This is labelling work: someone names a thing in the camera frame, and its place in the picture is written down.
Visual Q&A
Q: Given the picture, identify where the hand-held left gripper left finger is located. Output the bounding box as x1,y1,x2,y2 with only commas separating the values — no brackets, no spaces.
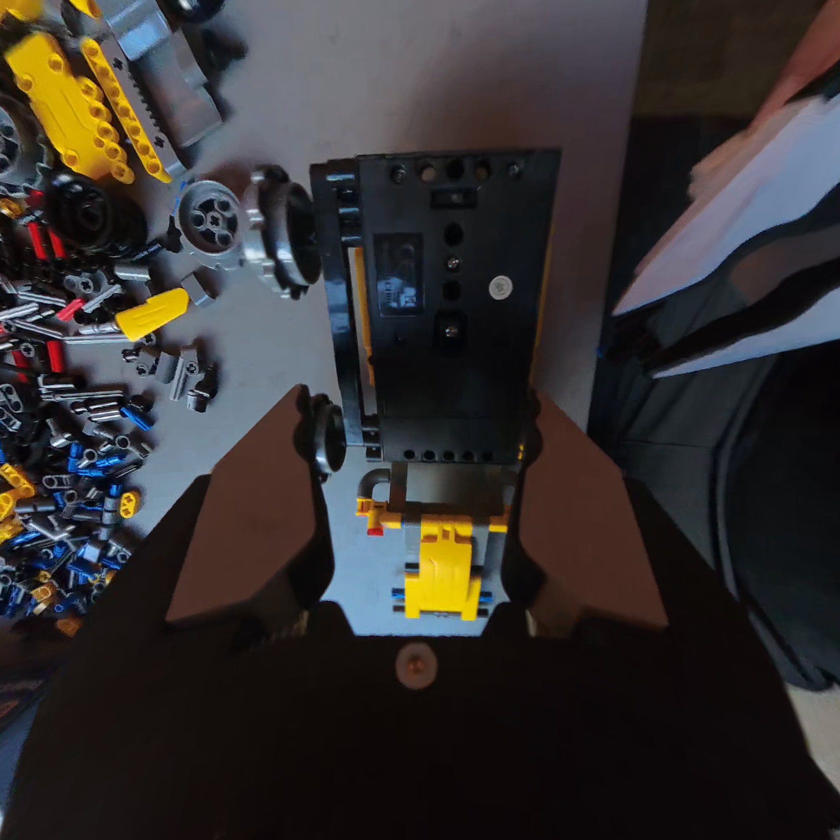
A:
167,388,336,624

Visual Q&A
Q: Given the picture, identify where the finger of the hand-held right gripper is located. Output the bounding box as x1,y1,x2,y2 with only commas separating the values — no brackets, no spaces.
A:
613,92,840,316
650,280,840,380

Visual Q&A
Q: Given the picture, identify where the grey sprocket wheel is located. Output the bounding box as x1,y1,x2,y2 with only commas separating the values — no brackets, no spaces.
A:
176,179,246,271

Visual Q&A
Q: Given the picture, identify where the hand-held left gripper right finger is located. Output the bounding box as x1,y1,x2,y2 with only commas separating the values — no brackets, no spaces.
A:
507,392,672,640

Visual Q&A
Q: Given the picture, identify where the yellow black brick vehicle model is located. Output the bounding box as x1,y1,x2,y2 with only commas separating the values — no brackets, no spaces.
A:
243,149,563,622

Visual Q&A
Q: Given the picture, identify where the pile of loose brick parts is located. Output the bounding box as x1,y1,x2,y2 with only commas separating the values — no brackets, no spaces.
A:
0,0,250,634

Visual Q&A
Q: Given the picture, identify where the grey desk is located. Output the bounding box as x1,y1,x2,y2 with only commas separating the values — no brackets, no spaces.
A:
0,0,651,683

